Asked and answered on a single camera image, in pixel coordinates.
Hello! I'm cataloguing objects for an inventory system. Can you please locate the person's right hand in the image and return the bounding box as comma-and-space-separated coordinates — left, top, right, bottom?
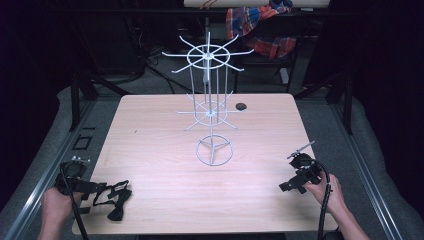
303, 171, 348, 215

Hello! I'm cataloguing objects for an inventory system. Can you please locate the left hand-held gripper cable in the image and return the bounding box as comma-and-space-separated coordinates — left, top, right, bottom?
60, 165, 90, 240

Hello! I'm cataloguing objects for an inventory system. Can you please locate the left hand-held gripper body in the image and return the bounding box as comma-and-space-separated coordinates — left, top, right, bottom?
54, 155, 108, 201

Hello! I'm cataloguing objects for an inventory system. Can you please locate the aluminium rail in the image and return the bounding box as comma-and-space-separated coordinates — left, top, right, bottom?
2, 99, 98, 240
329, 101, 405, 240

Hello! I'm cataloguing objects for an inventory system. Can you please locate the black bow tie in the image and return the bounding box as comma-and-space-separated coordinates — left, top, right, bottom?
106, 187, 133, 222

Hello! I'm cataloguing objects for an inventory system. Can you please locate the person's left hand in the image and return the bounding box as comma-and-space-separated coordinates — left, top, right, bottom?
41, 186, 85, 232

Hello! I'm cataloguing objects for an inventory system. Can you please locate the black floor cable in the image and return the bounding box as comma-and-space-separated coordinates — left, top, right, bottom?
145, 61, 195, 95

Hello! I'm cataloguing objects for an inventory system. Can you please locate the hand-held gripper cable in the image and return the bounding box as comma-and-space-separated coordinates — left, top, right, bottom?
313, 159, 334, 240
60, 165, 90, 240

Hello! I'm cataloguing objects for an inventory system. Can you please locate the black chair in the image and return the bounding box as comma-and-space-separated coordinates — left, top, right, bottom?
232, 13, 303, 95

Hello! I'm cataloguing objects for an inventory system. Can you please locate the right hand-held gripper cable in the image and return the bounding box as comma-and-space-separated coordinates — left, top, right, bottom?
313, 159, 334, 240

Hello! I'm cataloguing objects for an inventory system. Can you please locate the black metal stand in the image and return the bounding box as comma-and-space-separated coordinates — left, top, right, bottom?
69, 64, 132, 132
293, 64, 355, 136

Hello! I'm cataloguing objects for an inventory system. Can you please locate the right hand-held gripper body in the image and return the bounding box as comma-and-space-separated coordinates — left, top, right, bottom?
286, 140, 323, 188

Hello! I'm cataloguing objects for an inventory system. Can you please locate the plaid cloth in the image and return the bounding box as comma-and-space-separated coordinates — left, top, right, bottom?
225, 0, 298, 60

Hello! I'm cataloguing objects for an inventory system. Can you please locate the white wire display rack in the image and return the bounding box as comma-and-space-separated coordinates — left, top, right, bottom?
161, 31, 255, 167

